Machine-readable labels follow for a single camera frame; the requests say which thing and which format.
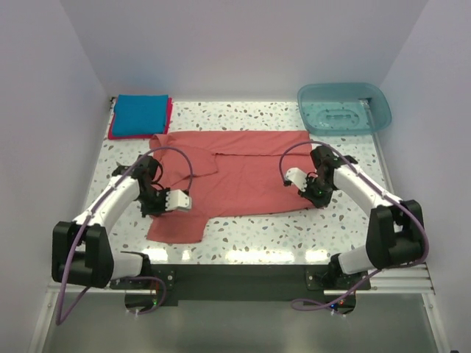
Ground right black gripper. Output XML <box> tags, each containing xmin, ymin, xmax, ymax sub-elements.
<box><xmin>297</xmin><ymin>176</ymin><xmax>333</xmax><ymax>209</ymax></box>

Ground salmon pink t shirt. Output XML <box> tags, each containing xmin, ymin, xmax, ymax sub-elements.
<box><xmin>147</xmin><ymin>130</ymin><xmax>314</xmax><ymax>243</ymax></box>

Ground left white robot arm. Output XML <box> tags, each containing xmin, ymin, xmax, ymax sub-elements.
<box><xmin>52</xmin><ymin>156</ymin><xmax>170</xmax><ymax>288</ymax></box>

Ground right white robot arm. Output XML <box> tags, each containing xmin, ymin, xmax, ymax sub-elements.
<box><xmin>298</xmin><ymin>146</ymin><xmax>429</xmax><ymax>289</ymax></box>

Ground folded red t shirt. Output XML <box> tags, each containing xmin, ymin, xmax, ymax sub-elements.
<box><xmin>107</xmin><ymin>95</ymin><xmax>174</xmax><ymax>141</ymax></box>

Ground teal plastic basin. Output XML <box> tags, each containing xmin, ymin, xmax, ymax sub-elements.
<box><xmin>297</xmin><ymin>82</ymin><xmax>392</xmax><ymax>136</ymax></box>

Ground folded blue t shirt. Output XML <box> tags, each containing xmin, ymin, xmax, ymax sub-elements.
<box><xmin>111</xmin><ymin>94</ymin><xmax>171</xmax><ymax>138</ymax></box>

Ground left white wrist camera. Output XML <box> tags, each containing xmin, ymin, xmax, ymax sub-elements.
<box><xmin>165</xmin><ymin>190</ymin><xmax>192</xmax><ymax>212</ymax></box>

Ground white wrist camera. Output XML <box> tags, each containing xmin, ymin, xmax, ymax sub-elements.
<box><xmin>284</xmin><ymin>168</ymin><xmax>308</xmax><ymax>195</ymax></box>
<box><xmin>165</xmin><ymin>190</ymin><xmax>192</xmax><ymax>212</ymax></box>

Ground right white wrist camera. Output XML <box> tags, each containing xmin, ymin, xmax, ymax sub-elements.
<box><xmin>284</xmin><ymin>168</ymin><xmax>308</xmax><ymax>195</ymax></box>

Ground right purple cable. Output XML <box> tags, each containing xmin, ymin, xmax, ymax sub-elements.
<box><xmin>278</xmin><ymin>140</ymin><xmax>431</xmax><ymax>313</ymax></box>

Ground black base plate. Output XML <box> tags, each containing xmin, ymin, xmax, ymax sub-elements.
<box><xmin>110</xmin><ymin>264</ymin><xmax>367</xmax><ymax>310</ymax></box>

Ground aluminium frame rail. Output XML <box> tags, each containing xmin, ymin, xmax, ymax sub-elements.
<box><xmin>66</xmin><ymin>259</ymin><xmax>433</xmax><ymax>296</ymax></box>

